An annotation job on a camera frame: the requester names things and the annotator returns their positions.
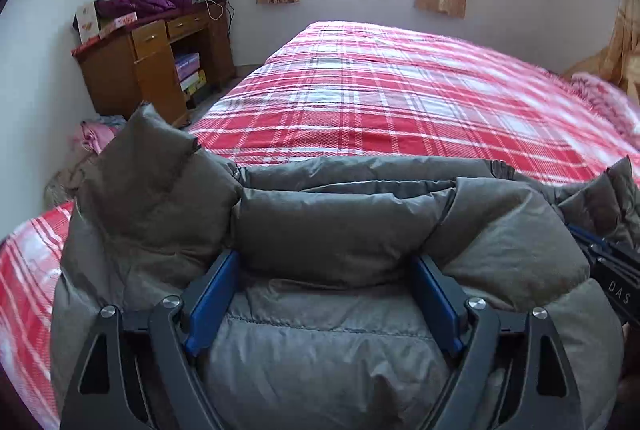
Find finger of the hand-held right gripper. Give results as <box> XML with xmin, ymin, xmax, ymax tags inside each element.
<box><xmin>567</xmin><ymin>223</ymin><xmax>617</xmax><ymax>261</ymax></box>

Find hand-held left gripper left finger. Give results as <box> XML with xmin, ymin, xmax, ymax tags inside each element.
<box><xmin>60</xmin><ymin>250</ymin><xmax>242</xmax><ymax>430</ymax></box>

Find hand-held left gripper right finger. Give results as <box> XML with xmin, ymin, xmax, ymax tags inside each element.
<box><xmin>411</xmin><ymin>255</ymin><xmax>586</xmax><ymax>430</ymax></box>

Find grey puffer jacket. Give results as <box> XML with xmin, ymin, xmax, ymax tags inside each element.
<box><xmin>50</xmin><ymin>102</ymin><xmax>640</xmax><ymax>430</ymax></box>

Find beige clothes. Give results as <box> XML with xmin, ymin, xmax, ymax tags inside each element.
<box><xmin>44</xmin><ymin>152</ymin><xmax>101</xmax><ymax>211</ymax></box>

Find pink clothes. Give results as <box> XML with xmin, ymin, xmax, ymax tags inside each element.
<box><xmin>70</xmin><ymin>120</ymin><xmax>126</xmax><ymax>155</ymax></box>

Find pink folded quilt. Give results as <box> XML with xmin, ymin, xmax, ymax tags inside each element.
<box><xmin>570</xmin><ymin>72</ymin><xmax>640</xmax><ymax>135</ymax></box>

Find bed with red plaid sheet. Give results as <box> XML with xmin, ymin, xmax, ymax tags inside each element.
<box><xmin>0</xmin><ymin>20</ymin><xmax>640</xmax><ymax>430</ymax></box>

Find yellow box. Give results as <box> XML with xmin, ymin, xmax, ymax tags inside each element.
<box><xmin>180</xmin><ymin>70</ymin><xmax>208</xmax><ymax>93</ymax></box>

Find purple box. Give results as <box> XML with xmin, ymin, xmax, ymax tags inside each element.
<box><xmin>173</xmin><ymin>52</ymin><xmax>201</xmax><ymax>80</ymax></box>

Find brown wooden desk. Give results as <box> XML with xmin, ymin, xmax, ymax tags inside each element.
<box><xmin>71</xmin><ymin>0</ymin><xmax>236</xmax><ymax>128</ymax></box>

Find flat red box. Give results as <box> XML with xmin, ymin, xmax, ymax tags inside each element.
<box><xmin>97</xmin><ymin>12</ymin><xmax>138</xmax><ymax>35</ymax></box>

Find white cardboard box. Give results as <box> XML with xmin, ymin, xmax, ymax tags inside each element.
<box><xmin>75</xmin><ymin>2</ymin><xmax>101</xmax><ymax>45</ymax></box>

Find purple clothing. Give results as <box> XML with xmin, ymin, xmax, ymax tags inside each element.
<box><xmin>94</xmin><ymin>0</ymin><xmax>193</xmax><ymax>20</ymax></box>

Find thin cable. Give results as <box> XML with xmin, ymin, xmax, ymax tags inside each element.
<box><xmin>200</xmin><ymin>0</ymin><xmax>235</xmax><ymax>24</ymax></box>

